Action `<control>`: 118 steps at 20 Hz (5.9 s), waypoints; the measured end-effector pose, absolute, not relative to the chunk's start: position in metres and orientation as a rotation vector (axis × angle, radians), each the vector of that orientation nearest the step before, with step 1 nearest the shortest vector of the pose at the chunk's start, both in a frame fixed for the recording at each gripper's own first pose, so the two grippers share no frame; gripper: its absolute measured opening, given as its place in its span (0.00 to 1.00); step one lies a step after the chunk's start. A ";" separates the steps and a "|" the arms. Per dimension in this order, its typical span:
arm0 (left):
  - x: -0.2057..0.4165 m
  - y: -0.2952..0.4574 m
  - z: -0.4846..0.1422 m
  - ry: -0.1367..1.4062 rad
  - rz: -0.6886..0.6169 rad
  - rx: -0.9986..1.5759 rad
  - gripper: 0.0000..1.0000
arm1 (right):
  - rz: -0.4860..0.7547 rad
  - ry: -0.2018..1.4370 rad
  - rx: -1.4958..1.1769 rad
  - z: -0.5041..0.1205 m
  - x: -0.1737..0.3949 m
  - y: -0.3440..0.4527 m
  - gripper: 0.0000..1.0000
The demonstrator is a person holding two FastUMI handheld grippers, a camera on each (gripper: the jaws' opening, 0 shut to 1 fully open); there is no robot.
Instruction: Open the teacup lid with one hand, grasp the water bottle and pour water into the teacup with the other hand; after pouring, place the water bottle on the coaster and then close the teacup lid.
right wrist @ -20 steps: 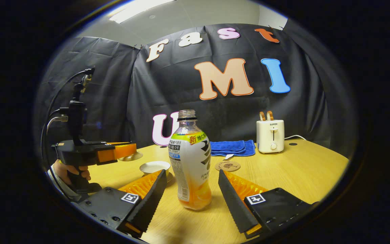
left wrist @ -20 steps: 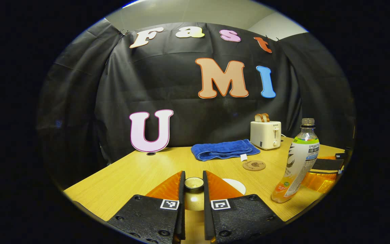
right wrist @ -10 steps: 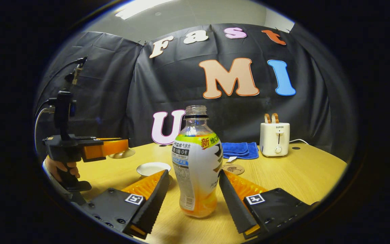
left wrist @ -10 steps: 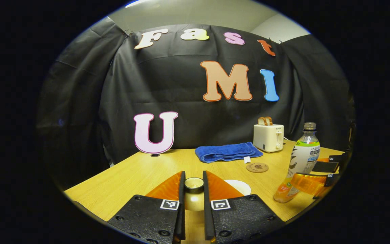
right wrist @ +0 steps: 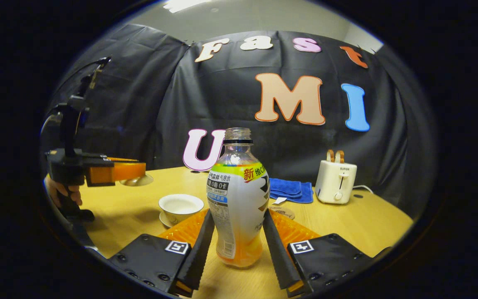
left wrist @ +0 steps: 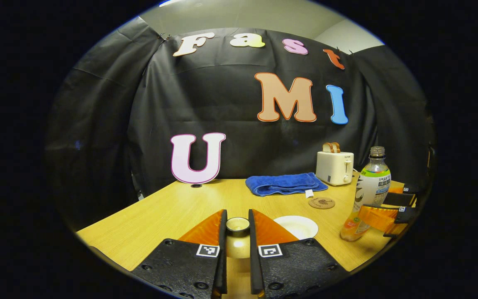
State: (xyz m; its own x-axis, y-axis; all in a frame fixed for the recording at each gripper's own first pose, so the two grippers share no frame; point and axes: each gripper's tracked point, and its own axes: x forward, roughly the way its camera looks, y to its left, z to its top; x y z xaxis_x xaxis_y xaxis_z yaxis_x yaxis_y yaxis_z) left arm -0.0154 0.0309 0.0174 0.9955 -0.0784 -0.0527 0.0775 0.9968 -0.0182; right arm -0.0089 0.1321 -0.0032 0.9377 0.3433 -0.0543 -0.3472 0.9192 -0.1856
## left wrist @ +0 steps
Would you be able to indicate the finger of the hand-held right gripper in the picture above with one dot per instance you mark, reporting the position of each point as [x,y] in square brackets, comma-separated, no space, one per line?
[398,199]
[380,218]

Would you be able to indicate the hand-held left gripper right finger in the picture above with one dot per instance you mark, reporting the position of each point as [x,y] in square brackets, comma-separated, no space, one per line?
[254,257]

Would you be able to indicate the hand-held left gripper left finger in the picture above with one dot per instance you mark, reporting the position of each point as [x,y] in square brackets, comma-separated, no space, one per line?
[223,257]

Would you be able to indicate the beige teacup lid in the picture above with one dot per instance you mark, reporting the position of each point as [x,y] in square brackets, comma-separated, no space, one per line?
[237,245]

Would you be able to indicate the clear plastic water bottle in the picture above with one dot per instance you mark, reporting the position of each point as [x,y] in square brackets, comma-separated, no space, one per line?
[369,187]

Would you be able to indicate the round wooden coaster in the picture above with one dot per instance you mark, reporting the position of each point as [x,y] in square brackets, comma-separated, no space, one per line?
[321,203]

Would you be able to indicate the white saucer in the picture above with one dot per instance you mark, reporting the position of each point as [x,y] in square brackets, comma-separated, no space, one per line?
[315,231]

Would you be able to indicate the white toaster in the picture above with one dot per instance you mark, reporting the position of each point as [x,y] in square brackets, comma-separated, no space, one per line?
[332,168]

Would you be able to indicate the blue folded towel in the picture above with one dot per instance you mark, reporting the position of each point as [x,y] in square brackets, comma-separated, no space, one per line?
[284,183]

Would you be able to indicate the toast bread slice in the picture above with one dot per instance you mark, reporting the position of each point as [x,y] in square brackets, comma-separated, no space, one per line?
[327,147]
[336,147]

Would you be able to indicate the black backdrop cloth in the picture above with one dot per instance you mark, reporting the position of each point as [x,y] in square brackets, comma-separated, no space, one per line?
[222,104]

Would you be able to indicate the metal binder clip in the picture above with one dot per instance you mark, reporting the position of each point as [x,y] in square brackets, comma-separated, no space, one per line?
[163,36]

